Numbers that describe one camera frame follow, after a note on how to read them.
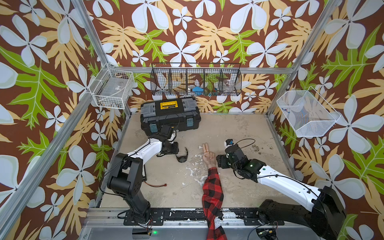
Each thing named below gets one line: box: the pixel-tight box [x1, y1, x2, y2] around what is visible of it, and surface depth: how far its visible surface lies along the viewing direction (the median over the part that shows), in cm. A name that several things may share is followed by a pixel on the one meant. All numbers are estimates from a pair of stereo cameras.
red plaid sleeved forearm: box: [202, 167, 228, 240], surface depth 78 cm
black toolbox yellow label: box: [140, 97, 202, 136], surface depth 100 cm
